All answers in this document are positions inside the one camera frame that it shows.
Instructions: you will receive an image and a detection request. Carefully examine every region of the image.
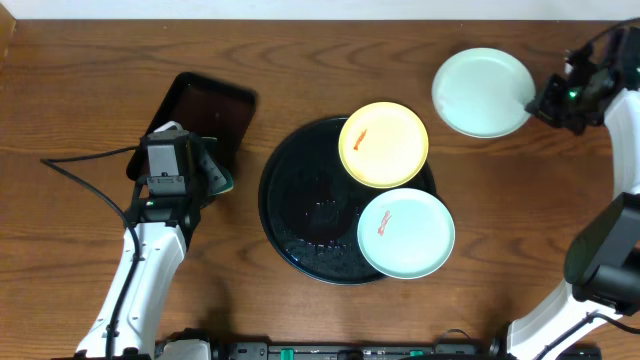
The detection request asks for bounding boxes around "green yellow sponge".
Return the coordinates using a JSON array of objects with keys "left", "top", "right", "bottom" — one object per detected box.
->
[{"left": 200, "top": 137, "right": 234, "bottom": 196}]

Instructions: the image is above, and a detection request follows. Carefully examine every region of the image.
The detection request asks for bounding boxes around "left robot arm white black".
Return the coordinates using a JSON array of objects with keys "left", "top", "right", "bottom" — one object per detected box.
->
[{"left": 75, "top": 130, "right": 232, "bottom": 359}]

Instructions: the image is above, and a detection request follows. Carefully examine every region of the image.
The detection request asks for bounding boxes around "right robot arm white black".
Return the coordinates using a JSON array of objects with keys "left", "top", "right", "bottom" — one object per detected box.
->
[{"left": 489, "top": 18, "right": 639, "bottom": 359}]

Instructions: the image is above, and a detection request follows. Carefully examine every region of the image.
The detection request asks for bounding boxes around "rectangular black tray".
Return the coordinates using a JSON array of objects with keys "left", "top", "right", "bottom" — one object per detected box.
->
[{"left": 147, "top": 72, "right": 257, "bottom": 167}]

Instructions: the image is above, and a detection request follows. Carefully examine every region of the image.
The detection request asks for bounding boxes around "round black tray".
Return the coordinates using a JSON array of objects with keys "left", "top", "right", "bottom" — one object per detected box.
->
[{"left": 258, "top": 116, "right": 437, "bottom": 286}]

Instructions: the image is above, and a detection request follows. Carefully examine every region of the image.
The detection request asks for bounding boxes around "yellow plate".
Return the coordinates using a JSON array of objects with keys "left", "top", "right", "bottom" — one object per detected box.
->
[{"left": 338, "top": 102, "right": 429, "bottom": 189}]

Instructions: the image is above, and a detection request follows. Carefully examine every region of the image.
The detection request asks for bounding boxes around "light green plate with stain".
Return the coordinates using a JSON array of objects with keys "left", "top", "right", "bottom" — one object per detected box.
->
[{"left": 356, "top": 188, "right": 455, "bottom": 280}]

